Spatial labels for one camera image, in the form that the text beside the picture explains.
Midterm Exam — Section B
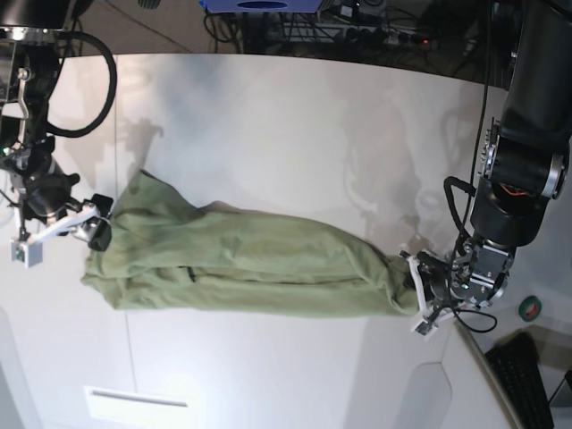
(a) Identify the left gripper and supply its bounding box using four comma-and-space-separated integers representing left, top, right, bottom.
416, 239, 514, 309

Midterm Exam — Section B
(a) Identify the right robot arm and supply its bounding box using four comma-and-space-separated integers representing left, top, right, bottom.
1, 1, 118, 259

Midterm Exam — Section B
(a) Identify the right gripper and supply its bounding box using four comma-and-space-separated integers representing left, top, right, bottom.
13, 164, 114, 251

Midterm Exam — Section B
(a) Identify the green tape roll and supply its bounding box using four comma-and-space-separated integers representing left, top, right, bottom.
517, 295, 543, 323

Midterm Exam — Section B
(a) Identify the green t-shirt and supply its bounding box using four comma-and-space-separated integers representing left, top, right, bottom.
82, 172, 418, 318

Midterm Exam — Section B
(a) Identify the white slotted plate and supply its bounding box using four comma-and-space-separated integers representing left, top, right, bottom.
85, 386, 198, 428

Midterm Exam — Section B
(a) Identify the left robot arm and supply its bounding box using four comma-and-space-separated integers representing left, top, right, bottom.
408, 1, 571, 311

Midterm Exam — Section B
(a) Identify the black keyboard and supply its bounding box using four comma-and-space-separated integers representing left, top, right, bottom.
485, 332, 554, 429

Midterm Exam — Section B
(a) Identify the blue box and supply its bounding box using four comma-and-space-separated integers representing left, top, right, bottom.
198, 0, 323, 13

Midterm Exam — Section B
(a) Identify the power strip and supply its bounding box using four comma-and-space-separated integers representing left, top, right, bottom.
344, 27, 430, 46

